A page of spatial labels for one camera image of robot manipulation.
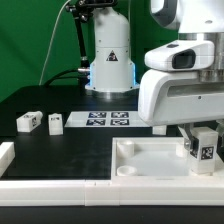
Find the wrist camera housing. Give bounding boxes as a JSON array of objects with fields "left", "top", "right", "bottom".
[{"left": 144, "top": 40, "right": 215, "bottom": 71}]

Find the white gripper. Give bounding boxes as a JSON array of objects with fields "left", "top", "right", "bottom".
[{"left": 138, "top": 70, "right": 224, "bottom": 153}]

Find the white sheet with markers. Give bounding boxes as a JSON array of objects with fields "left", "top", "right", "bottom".
[{"left": 65, "top": 111, "right": 147, "bottom": 128}]

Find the white square tabletop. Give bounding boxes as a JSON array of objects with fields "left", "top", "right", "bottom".
[{"left": 111, "top": 137, "right": 224, "bottom": 182}]

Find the black cable bundle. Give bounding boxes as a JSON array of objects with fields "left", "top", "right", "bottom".
[{"left": 43, "top": 68, "right": 88, "bottom": 88}]

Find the white cable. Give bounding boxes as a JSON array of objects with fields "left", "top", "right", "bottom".
[{"left": 38, "top": 0, "right": 73, "bottom": 87}]

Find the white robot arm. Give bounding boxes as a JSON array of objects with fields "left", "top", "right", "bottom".
[{"left": 87, "top": 0, "right": 224, "bottom": 127}]

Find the black camera stand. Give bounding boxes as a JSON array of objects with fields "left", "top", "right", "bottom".
[{"left": 66, "top": 0, "right": 117, "bottom": 76}]

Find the white U-shaped fence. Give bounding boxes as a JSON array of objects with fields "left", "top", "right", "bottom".
[{"left": 0, "top": 143, "right": 224, "bottom": 206}]

